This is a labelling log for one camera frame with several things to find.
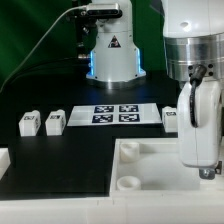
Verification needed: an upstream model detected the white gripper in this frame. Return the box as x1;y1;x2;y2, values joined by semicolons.
177;81;222;180

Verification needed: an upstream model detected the white square tabletop part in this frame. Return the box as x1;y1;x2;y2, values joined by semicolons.
110;138;224;197

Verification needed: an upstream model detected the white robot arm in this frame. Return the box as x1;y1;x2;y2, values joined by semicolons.
86;0;224;180

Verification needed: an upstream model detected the white sheet with tag markers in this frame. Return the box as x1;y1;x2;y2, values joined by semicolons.
68;103;161;126

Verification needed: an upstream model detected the white left obstacle block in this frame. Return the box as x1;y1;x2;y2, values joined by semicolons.
0;148;11;180

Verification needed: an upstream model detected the white front fence rail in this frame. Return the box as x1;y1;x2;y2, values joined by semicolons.
0;194;224;224

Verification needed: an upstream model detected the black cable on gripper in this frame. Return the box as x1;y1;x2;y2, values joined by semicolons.
188;63;208;129

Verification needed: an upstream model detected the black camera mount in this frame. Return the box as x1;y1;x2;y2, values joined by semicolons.
66;0;122;60

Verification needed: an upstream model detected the grey camera cable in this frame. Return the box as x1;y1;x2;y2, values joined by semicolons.
0;5;88;93

